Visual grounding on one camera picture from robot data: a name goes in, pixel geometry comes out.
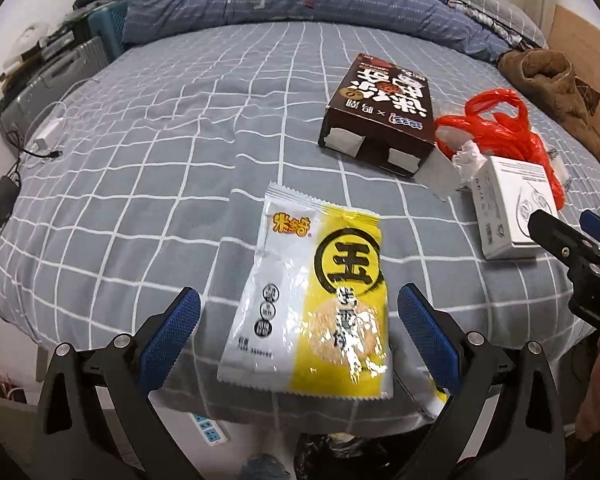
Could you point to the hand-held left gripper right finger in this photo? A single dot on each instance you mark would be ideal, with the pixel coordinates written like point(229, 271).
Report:
point(425, 340)

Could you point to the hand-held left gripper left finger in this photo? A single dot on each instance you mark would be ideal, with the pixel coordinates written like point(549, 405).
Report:
point(172, 332)

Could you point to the small white box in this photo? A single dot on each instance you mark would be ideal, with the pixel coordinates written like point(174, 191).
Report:
point(505, 210)

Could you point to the white tissue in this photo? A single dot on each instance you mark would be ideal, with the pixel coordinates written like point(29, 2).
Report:
point(467, 160)

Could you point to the yellow white snack packet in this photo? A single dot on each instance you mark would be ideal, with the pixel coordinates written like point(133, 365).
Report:
point(290, 285)

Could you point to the red plastic bag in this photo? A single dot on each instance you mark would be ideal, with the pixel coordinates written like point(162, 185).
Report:
point(500, 125)

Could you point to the white power strip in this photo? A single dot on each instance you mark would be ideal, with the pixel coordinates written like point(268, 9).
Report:
point(207, 427)

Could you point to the brown fleece garment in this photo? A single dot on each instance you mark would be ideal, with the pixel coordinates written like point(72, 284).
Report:
point(555, 80)

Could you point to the blue grey object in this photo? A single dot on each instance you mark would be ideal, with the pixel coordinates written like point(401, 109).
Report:
point(265, 467)

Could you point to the grey checkered bed sheet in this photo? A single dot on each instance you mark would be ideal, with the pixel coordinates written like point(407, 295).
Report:
point(180, 160)

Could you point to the wooden headboard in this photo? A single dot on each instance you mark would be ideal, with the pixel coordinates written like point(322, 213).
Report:
point(580, 40)

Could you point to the black power adapter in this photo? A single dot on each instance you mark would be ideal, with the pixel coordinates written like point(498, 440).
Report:
point(2, 195)

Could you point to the brown cardboard box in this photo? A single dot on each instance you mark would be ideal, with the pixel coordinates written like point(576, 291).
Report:
point(380, 105)

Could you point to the patterned blue pillow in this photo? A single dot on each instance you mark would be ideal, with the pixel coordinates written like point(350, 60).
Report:
point(485, 27)

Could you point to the white charger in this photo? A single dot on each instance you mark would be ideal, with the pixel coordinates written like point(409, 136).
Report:
point(47, 137)

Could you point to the grey suitcase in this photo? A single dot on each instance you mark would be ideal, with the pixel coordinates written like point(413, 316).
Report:
point(55, 75)

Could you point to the teal plastic stool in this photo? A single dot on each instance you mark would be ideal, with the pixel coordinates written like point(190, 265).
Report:
point(110, 25)

